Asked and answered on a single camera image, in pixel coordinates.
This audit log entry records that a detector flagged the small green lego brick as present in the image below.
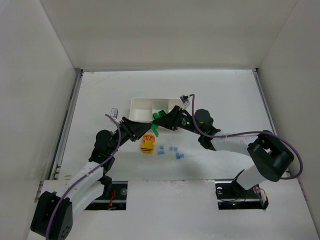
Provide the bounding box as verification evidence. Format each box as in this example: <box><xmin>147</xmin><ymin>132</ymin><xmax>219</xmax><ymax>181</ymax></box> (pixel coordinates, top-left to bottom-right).
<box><xmin>152</xmin><ymin>110</ymin><xmax>167</xmax><ymax>120</ymax></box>

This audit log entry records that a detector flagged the green lego brick stack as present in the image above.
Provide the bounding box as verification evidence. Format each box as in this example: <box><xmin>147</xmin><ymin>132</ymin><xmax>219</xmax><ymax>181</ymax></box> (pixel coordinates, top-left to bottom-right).
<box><xmin>151</xmin><ymin>123</ymin><xmax>159</xmax><ymax>137</ymax></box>

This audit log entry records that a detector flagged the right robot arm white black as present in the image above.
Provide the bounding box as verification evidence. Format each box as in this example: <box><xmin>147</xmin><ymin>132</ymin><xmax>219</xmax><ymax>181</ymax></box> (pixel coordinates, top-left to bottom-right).
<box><xmin>152</xmin><ymin>106</ymin><xmax>294</xmax><ymax>198</ymax></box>

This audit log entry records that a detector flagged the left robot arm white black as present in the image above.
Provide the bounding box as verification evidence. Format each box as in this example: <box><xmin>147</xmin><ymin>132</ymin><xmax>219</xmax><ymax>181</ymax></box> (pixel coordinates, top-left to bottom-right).
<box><xmin>30</xmin><ymin>117</ymin><xmax>152</xmax><ymax>240</ymax></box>

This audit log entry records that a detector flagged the yellow bee lego figure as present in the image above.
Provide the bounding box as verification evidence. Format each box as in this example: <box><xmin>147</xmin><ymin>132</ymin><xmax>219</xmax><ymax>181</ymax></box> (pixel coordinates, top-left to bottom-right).
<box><xmin>140</xmin><ymin>133</ymin><xmax>156</xmax><ymax>154</ymax></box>

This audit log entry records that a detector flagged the white divided plastic container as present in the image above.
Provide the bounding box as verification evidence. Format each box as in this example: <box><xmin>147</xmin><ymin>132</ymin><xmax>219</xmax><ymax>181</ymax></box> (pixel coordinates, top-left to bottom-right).
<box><xmin>129</xmin><ymin>97</ymin><xmax>184</xmax><ymax>123</ymax></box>

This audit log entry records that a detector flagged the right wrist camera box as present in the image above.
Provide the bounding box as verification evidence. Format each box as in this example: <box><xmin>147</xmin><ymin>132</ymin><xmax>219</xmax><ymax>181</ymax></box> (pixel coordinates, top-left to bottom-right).
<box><xmin>179</xmin><ymin>94</ymin><xmax>190</xmax><ymax>110</ymax></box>

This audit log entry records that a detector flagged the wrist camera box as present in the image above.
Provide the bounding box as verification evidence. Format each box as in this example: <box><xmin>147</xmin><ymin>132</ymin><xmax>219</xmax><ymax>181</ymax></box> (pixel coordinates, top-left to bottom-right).
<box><xmin>179</xmin><ymin>94</ymin><xmax>190</xmax><ymax>110</ymax></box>
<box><xmin>109</xmin><ymin>108</ymin><xmax>119</xmax><ymax>119</ymax></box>

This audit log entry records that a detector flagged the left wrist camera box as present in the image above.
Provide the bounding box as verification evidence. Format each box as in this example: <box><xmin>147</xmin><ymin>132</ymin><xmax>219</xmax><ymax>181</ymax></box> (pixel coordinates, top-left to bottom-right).
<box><xmin>109</xmin><ymin>108</ymin><xmax>119</xmax><ymax>119</ymax></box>

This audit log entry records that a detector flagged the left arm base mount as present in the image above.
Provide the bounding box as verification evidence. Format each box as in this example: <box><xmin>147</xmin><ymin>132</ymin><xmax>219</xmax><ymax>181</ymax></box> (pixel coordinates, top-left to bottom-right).
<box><xmin>85</xmin><ymin>176</ymin><xmax>128</xmax><ymax>211</ymax></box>

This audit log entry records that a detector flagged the left aluminium rail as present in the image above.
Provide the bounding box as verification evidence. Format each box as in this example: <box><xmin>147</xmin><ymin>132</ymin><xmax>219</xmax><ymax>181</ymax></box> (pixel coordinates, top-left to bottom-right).
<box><xmin>37</xmin><ymin>68</ymin><xmax>83</xmax><ymax>198</ymax></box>

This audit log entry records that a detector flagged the aluminium rail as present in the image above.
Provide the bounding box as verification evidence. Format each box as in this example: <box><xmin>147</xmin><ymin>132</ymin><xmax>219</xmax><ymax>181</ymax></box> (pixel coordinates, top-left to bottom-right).
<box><xmin>37</xmin><ymin>68</ymin><xmax>83</xmax><ymax>198</ymax></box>
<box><xmin>252</xmin><ymin>68</ymin><xmax>277</xmax><ymax>135</ymax></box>

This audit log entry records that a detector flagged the right aluminium rail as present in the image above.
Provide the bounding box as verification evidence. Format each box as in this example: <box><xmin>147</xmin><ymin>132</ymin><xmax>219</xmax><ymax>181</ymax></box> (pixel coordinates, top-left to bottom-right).
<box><xmin>252</xmin><ymin>68</ymin><xmax>277</xmax><ymax>135</ymax></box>

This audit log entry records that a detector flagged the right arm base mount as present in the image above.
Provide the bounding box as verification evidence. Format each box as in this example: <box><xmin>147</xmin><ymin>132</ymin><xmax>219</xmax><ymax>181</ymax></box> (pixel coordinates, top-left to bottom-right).
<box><xmin>215</xmin><ymin>180</ymin><xmax>269</xmax><ymax>210</ymax></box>

